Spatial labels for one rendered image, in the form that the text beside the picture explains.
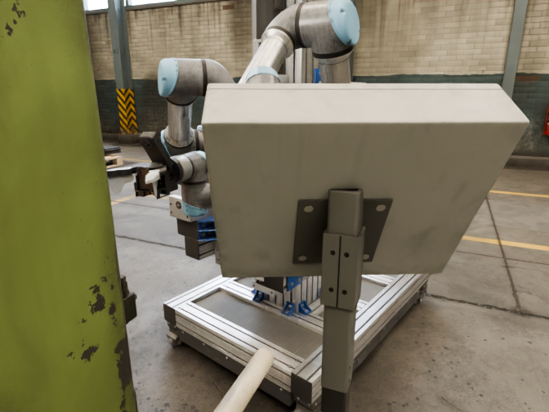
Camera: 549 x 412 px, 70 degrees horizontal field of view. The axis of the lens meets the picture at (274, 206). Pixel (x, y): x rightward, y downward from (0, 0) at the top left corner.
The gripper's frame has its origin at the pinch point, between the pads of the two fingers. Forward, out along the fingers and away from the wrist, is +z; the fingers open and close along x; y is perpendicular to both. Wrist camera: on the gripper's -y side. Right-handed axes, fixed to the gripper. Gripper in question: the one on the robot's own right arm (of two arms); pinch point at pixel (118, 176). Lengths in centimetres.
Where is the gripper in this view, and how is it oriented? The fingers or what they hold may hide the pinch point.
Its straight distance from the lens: 97.7
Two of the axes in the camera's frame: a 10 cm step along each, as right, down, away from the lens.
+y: 0.0, 9.6, 2.8
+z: -3.8, 2.6, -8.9
